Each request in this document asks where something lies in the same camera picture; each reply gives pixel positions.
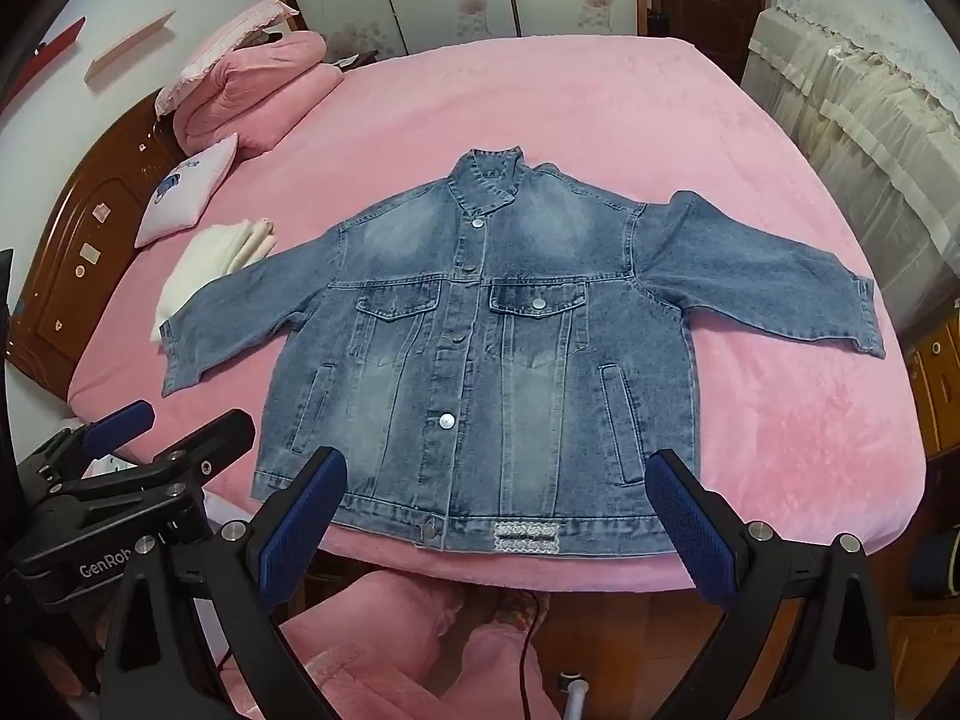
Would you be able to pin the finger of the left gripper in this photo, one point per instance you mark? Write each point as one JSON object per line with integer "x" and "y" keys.
{"x": 111, "y": 433}
{"x": 205, "y": 453}

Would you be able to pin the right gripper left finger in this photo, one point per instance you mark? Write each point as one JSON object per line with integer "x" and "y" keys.
{"x": 158, "y": 663}

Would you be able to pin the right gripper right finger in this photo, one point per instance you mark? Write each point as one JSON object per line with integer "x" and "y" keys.
{"x": 837, "y": 661}

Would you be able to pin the blue denim jacket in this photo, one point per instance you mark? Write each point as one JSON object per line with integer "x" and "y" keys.
{"x": 498, "y": 353}

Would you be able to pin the folded white cream clothes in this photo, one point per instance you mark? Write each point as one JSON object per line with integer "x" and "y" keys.
{"x": 213, "y": 253}

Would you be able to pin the brown wooden headboard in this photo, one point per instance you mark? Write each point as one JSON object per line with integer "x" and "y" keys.
{"x": 87, "y": 245}

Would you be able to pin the pink bed sheet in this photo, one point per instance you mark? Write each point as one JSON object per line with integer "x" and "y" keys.
{"x": 813, "y": 440}

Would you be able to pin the small white printed pillow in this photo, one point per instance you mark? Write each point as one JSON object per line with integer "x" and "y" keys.
{"x": 181, "y": 197}

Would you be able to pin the wooden drawer cabinet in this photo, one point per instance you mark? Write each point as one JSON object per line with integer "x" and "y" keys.
{"x": 935, "y": 382}

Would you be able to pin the folded pink quilt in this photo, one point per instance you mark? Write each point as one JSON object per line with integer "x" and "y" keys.
{"x": 256, "y": 94}

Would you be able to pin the pink lace pillow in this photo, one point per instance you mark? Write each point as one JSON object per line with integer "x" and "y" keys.
{"x": 264, "y": 14}

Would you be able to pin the pink wall shelf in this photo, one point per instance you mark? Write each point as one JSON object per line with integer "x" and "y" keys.
{"x": 125, "y": 45}

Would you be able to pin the red wall shelf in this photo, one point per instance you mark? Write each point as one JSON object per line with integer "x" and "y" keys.
{"x": 43, "y": 56}

